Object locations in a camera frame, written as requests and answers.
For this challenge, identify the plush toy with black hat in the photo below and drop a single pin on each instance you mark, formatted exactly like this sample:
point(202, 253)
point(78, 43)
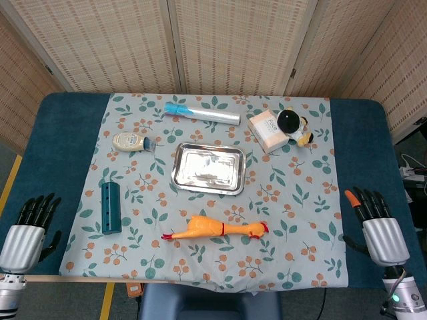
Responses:
point(289, 120)

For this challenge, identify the rectangular metal tray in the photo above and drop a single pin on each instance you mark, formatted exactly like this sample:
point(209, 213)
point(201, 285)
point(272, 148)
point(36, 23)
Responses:
point(208, 168)

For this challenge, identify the floral printed tablecloth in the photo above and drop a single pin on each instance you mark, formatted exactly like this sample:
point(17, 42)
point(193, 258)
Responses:
point(213, 263)

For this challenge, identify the white pink tissue box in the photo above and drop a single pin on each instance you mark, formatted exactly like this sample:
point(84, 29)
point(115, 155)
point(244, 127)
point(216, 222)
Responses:
point(267, 131)

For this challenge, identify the blue padded seat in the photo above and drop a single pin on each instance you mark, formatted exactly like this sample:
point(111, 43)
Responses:
point(210, 305)

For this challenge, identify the small orange box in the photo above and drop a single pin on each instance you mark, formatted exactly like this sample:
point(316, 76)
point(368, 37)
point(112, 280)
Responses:
point(134, 290)

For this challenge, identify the cream mayonnaise squeeze bottle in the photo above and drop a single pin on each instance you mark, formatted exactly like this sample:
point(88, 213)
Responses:
point(128, 141)

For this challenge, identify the dark teal table cover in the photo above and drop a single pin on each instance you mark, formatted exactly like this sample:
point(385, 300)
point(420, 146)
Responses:
point(63, 140)

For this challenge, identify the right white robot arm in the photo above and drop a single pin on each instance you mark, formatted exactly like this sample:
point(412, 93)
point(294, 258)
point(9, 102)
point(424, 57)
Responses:
point(405, 300)

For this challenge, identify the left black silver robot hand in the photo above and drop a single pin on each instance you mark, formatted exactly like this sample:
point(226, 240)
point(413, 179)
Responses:
point(21, 245)

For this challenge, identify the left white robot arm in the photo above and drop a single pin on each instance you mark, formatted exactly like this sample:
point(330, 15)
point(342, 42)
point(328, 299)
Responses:
point(10, 293)

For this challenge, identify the woven folding screen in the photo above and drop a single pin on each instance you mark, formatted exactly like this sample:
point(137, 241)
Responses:
point(233, 43)

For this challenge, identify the teal cylinder with holes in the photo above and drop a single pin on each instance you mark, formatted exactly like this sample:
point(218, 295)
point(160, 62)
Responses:
point(110, 208)

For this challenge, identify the yellow rubber chicken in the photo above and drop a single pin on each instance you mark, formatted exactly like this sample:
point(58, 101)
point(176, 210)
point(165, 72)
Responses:
point(203, 228)

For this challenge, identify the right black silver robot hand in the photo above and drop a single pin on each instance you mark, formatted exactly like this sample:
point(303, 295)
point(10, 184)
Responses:
point(385, 238)

